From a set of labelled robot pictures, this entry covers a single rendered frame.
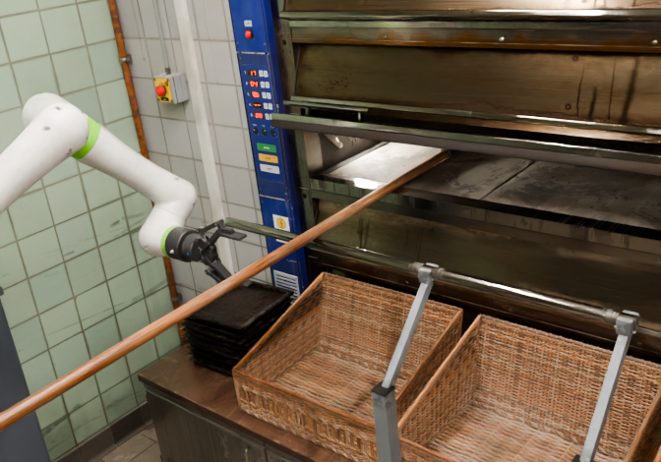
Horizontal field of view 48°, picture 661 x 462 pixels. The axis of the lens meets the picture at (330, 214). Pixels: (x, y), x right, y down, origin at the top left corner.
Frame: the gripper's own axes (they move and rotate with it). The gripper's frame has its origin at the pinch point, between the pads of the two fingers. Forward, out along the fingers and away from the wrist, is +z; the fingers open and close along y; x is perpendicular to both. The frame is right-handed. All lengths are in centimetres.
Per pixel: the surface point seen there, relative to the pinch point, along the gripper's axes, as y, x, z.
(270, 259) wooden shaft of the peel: -0.7, -2.4, 7.0
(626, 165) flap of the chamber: -22, -42, 82
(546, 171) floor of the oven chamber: 2, -91, 42
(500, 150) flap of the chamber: -22, -43, 51
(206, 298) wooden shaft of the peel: -0.6, 19.6, 7.0
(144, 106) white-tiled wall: -17, -60, -111
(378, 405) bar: 27.7, 2.9, 41.4
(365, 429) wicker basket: 48, -8, 27
